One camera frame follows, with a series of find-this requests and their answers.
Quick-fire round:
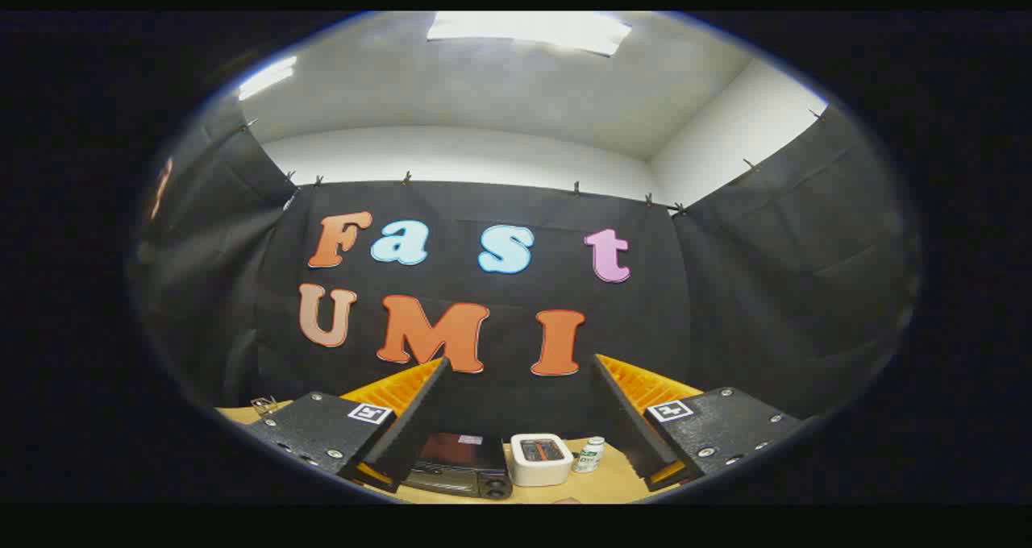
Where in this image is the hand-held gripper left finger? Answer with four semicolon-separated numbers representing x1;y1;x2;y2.
239;358;451;494

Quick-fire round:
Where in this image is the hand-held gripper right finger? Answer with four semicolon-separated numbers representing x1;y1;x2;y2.
593;354;807;492

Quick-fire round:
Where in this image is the black toaster oven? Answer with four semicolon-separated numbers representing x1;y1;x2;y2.
401;431;514;500

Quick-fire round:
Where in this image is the small white green-label bottle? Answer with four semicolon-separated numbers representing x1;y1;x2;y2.
573;437;605;474

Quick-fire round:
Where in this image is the white box with dark panel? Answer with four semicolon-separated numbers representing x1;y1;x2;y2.
510;433;575;488

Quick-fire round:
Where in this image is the row of small backdrop clips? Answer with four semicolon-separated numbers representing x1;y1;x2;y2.
242;109;828;215

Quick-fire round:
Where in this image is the rectangular ceiling light panel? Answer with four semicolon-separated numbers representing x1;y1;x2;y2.
427;12;632;56
237;56;298;102

